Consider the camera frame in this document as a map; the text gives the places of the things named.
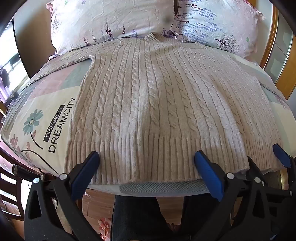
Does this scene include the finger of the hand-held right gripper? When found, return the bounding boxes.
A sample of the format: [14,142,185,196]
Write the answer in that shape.
[247,156,296,202]
[272,143,296,187]

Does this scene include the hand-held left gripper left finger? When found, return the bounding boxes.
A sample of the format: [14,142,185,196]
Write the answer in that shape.
[24,151,102,241]

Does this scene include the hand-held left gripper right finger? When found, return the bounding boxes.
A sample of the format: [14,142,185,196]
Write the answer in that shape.
[194,150,278,241]

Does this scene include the beige cable knit sweater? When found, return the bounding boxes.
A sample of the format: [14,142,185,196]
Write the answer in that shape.
[29,32,287,186]

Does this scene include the black rod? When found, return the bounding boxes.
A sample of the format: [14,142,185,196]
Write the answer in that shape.
[12,164,45,181]

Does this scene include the person's dark trousers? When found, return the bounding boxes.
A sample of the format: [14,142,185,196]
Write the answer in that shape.
[112,194,232,241]

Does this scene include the floral printed bed cover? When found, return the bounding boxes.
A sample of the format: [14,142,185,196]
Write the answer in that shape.
[0,52,296,195]

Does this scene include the wooden chair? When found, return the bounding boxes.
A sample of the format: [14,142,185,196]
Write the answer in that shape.
[0,148,29,219]

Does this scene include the window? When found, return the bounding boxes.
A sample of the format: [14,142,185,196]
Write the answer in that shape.
[0,20,31,99]

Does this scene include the floral pillow with tree print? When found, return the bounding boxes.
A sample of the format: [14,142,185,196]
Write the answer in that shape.
[171,0,265,61]

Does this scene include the floral pillow with purple flowers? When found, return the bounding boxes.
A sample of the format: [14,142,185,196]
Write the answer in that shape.
[46,0,175,55]

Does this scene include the wooden door frame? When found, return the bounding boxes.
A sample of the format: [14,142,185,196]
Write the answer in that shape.
[258,3,296,100]

